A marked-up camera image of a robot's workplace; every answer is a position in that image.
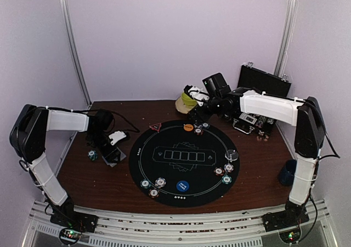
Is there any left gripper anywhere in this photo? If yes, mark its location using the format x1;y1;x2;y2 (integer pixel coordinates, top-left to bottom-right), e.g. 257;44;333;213
87;131;121;163

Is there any green chip stack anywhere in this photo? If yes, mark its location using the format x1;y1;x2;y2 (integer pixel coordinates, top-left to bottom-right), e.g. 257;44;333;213
87;150;98;162

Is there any blue fifty chip top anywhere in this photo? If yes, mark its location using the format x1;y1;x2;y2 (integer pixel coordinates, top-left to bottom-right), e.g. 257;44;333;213
202;123;210;129

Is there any black hundred chip top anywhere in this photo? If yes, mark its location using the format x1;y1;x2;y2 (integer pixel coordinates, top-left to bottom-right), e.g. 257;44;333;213
194;128;203;135

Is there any black hundred chip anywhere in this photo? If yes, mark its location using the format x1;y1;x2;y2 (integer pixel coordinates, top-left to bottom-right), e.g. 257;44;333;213
194;128;203;135
149;188;160;198

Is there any orange big blind button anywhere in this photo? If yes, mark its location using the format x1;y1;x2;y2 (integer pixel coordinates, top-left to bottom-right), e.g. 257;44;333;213
183;124;194;131

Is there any green fifty chip bottom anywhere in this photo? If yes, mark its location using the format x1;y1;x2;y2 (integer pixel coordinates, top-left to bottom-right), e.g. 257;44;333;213
140;179;151;189

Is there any blue ten chip bottom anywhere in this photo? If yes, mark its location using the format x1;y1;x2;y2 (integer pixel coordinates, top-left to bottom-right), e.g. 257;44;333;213
155;177;166;188

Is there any black hundred chip bottom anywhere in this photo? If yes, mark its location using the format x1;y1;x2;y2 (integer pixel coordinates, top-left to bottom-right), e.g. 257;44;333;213
149;188;160;198

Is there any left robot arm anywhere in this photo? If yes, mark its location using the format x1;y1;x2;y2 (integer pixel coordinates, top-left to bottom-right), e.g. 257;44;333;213
9;104;129;232

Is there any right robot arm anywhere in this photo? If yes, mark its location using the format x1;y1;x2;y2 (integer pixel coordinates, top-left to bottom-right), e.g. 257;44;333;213
184;73;329;231

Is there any green plastic bowl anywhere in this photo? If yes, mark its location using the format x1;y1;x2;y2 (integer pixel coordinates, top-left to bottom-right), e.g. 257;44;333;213
180;92;197;106

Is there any beige bird plate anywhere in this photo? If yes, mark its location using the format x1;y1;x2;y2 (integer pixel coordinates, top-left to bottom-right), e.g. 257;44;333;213
175;97;195;114

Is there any black poker chip case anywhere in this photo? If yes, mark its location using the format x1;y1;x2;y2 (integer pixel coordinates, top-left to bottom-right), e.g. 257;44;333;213
230;63;291;141

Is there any red triangular token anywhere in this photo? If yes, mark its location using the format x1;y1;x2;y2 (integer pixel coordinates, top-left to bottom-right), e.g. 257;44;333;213
149;123;162;132

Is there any clear dealer button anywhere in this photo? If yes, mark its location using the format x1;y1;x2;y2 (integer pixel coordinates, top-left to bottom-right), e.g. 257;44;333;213
225;150;239;162

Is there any round black poker mat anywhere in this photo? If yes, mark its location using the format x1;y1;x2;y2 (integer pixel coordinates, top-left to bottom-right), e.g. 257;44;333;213
129;120;240;208

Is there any blue small blind button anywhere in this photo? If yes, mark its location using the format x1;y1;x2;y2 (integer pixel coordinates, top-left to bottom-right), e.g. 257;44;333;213
176;180;189;193

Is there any dark blue mug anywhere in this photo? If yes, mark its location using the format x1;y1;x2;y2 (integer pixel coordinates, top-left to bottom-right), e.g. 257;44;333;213
278;159;297;187

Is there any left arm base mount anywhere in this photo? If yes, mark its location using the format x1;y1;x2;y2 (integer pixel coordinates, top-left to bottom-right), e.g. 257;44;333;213
50;212;98;246

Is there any right aluminium post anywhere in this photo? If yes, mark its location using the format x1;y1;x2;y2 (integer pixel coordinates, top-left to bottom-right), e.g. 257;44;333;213
274;0;298;78

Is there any aluminium post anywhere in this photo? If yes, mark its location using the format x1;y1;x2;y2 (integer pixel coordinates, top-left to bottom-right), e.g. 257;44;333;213
59;0;92;107
274;0;298;78

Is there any aluminium front rail frame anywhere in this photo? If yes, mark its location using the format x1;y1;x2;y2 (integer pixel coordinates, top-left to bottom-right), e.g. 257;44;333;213
19;200;342;246

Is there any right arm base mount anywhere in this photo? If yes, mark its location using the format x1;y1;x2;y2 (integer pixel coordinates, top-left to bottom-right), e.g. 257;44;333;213
262;211;309;244

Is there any left aluminium post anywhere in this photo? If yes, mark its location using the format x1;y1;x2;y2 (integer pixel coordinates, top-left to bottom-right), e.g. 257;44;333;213
59;0;92;107

